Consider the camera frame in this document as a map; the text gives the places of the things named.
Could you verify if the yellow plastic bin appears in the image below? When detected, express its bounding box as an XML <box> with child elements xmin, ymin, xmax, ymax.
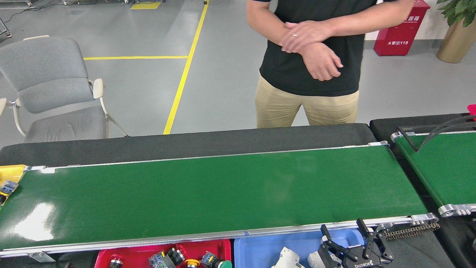
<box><xmin>0</xmin><ymin>165</ymin><xmax>27</xmax><ymax>209</ymax></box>

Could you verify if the blue plastic tray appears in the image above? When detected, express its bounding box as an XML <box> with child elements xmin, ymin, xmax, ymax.
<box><xmin>234</xmin><ymin>228</ymin><xmax>367</xmax><ymax>268</ymax></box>

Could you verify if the potted plant in golden pot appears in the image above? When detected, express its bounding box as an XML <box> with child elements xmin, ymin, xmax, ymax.
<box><xmin>436</xmin><ymin>0</ymin><xmax>476</xmax><ymax>64</ymax></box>

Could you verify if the grey padded chair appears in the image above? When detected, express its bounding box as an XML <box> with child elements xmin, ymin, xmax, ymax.
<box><xmin>0</xmin><ymin>35</ymin><xmax>130</xmax><ymax>144</ymax></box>

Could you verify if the black drive chain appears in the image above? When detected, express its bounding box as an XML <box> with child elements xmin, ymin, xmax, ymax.
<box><xmin>383</xmin><ymin>222</ymin><xmax>441</xmax><ymax>240</ymax></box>

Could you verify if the long green conveyor belt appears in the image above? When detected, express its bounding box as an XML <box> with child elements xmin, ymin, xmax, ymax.
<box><xmin>0</xmin><ymin>141</ymin><xmax>440</xmax><ymax>258</ymax></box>

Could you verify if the person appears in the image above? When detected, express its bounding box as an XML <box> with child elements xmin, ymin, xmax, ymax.
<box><xmin>245</xmin><ymin>0</ymin><xmax>416</xmax><ymax>129</ymax></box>

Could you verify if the red fire extinguisher box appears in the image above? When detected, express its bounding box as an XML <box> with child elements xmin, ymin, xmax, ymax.
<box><xmin>373</xmin><ymin>0</ymin><xmax>431</xmax><ymax>57</ymax></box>

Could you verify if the red plastic tray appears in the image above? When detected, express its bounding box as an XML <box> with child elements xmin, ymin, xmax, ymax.
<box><xmin>94</xmin><ymin>239</ymin><xmax>232</xmax><ymax>268</ymax></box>

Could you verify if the green push button switch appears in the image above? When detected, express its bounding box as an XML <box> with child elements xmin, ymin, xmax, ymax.
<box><xmin>0</xmin><ymin>180</ymin><xmax>19</xmax><ymax>204</ymax></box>
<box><xmin>201</xmin><ymin>251</ymin><xmax>233</xmax><ymax>268</ymax></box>

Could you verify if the green conveyor with black guide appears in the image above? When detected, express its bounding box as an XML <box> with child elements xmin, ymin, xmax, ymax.
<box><xmin>390</xmin><ymin>130</ymin><xmax>476</xmax><ymax>217</ymax></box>

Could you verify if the black curved guide rail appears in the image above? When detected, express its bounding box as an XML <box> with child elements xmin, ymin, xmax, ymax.
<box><xmin>398</xmin><ymin>115</ymin><xmax>476</xmax><ymax>153</ymax></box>

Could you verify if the person's right hand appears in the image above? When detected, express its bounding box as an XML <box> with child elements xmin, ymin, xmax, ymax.
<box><xmin>299</xmin><ymin>42</ymin><xmax>343</xmax><ymax>81</ymax></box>

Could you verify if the person's left hand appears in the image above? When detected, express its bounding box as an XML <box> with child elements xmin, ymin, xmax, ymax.
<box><xmin>281</xmin><ymin>20</ymin><xmax>333</xmax><ymax>53</ymax></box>

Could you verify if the white circuit breaker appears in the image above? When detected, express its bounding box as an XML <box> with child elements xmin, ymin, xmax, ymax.
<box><xmin>271</xmin><ymin>246</ymin><xmax>306</xmax><ymax>268</ymax></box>
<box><xmin>306</xmin><ymin>251</ymin><xmax>332</xmax><ymax>268</ymax></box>

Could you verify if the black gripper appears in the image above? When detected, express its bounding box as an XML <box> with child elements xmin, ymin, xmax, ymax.
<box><xmin>319</xmin><ymin>218</ymin><xmax>395</xmax><ymax>268</ymax></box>

